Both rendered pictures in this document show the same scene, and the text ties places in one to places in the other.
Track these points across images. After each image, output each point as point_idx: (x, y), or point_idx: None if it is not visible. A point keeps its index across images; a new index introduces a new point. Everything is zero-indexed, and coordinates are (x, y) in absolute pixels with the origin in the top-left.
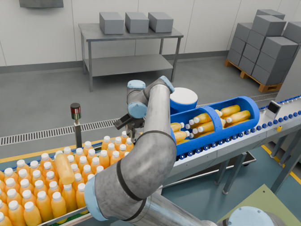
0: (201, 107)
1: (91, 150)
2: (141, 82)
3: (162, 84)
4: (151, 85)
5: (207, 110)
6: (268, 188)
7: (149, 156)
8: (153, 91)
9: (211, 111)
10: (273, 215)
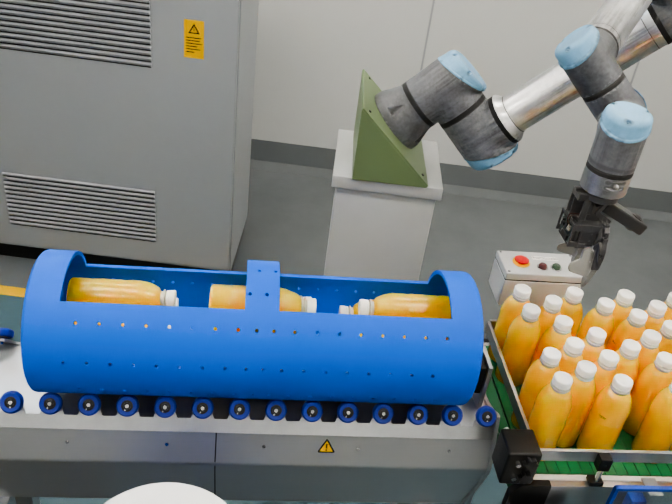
0: (272, 302)
1: (667, 358)
2: (615, 109)
3: (597, 28)
4: (612, 55)
5: (275, 277)
6: (363, 104)
7: None
8: (623, 22)
9: (265, 269)
10: (388, 98)
